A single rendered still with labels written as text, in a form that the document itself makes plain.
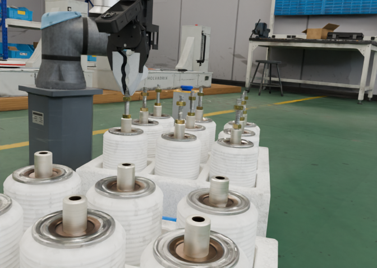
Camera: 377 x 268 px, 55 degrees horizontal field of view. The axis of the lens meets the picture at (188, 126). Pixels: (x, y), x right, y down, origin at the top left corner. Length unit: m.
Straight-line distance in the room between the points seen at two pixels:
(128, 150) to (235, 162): 0.22
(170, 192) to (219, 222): 0.32
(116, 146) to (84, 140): 0.45
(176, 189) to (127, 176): 0.27
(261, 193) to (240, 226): 0.29
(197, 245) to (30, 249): 0.14
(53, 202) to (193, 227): 0.23
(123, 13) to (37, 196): 0.38
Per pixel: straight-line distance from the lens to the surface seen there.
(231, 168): 0.71
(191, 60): 4.39
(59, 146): 1.15
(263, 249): 0.50
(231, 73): 6.36
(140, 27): 0.75
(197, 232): 0.31
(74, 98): 1.15
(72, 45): 1.16
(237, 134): 0.73
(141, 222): 0.44
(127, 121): 0.78
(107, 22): 0.69
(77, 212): 0.35
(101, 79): 3.53
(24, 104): 2.70
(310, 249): 0.93
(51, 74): 1.15
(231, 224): 0.40
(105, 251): 0.34
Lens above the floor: 0.42
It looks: 11 degrees down
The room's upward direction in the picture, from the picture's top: 4 degrees clockwise
